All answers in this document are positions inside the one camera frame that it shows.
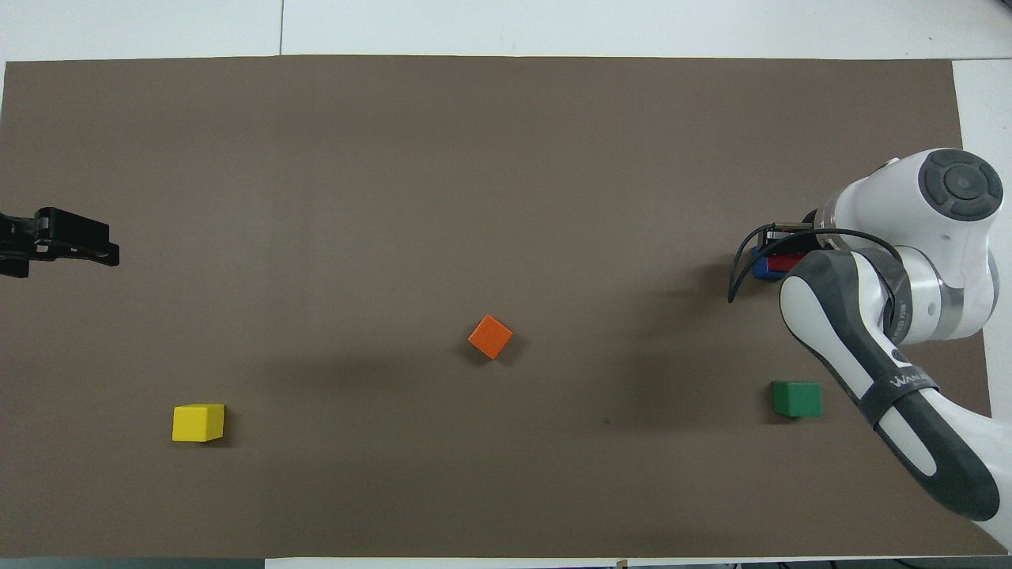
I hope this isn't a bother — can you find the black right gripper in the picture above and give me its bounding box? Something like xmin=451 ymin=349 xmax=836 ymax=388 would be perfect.
xmin=761 ymin=224 xmax=818 ymax=255

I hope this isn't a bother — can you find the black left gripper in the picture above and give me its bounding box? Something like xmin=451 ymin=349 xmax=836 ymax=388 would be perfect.
xmin=0 ymin=207 xmax=121 ymax=279

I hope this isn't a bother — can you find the blue wooden block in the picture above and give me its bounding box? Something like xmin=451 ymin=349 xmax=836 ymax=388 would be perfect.
xmin=751 ymin=247 xmax=787 ymax=282

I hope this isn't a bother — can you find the green wooden block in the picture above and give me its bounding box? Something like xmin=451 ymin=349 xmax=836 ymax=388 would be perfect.
xmin=771 ymin=380 xmax=823 ymax=418

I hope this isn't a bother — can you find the yellow wooden block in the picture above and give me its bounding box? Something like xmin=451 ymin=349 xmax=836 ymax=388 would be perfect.
xmin=172 ymin=403 xmax=225 ymax=443

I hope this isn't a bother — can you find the orange wooden block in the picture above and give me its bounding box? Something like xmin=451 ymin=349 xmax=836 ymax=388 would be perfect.
xmin=467 ymin=314 xmax=514 ymax=361

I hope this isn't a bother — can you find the brown paper table mat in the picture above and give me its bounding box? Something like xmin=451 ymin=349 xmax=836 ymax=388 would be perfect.
xmin=0 ymin=54 xmax=1009 ymax=559

